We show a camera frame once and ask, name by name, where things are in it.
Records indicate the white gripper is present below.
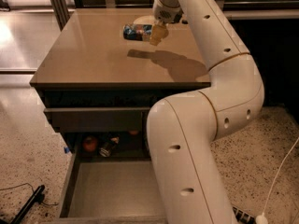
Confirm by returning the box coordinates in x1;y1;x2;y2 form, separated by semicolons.
149;0;183;46

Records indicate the silver blue redbull can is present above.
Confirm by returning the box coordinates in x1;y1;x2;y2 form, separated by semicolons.
122;23;152;42

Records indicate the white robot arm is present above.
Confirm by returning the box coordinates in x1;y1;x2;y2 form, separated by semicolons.
147;0;264;224

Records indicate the grey drawer cabinet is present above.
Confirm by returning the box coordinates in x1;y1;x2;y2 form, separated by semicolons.
30;8;209;151

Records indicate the grey upper drawer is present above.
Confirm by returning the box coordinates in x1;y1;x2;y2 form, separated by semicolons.
44;107;150;133

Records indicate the dark can in drawer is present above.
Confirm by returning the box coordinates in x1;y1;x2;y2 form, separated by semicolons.
99;137;120;158

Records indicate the grey open lower drawer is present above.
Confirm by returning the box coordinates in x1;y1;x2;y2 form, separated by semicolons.
54;136;167;224

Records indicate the white paper bowl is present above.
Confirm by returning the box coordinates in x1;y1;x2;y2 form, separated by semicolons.
134;15;155;24

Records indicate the small orange fruit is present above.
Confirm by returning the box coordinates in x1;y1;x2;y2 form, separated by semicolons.
128;131;139;135

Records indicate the red apple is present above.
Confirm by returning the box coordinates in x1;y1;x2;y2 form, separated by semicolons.
82;136;98;152

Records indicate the blue tape piece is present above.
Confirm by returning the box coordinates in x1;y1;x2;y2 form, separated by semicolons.
64;147;70;154

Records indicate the black bar tool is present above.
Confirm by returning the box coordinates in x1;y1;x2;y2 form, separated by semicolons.
10;185;45;224

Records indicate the black power strip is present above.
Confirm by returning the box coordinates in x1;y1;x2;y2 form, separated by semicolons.
233;206;256;224

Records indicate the thin black cable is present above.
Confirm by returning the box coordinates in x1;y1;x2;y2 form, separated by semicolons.
0;183;60;208

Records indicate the white cable with plug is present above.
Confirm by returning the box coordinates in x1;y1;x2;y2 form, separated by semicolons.
254;134;299;224

